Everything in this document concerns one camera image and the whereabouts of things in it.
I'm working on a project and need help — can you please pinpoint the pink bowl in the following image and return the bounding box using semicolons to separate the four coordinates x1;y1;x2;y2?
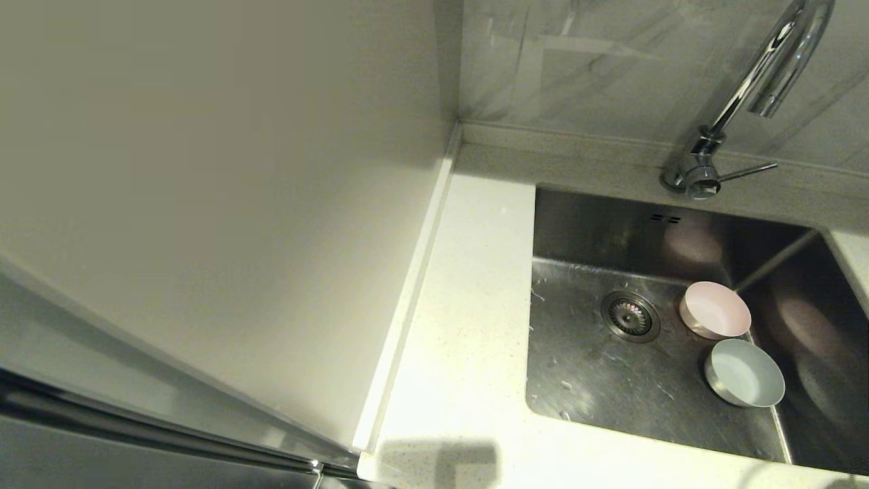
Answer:
680;281;752;340

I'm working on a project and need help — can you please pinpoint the light blue bowl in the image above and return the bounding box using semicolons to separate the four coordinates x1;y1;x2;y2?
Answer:
704;338;786;408

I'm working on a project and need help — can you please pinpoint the stainless steel sink basin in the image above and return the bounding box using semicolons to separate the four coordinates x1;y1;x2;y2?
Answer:
526;185;869;476

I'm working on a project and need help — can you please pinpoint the white countertop sealing strip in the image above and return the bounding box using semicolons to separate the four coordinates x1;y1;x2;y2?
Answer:
353;126;464;452

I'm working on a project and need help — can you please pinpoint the speckled stone backsplash ledge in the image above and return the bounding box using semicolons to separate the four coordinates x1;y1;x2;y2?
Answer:
460;121;869;187

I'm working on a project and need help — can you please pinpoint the round metal drain strainer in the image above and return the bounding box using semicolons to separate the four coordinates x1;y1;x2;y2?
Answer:
601;291;661;343

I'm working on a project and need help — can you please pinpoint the white tall cabinet side panel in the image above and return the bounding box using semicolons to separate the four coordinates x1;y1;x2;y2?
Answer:
0;0;462;452

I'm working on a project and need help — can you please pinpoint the chrome gooseneck faucet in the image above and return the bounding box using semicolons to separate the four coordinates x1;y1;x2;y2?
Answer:
661;0;836;200

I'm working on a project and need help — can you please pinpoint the steel refrigerator bar handle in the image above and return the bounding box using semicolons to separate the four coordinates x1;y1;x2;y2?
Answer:
0;370;360;479

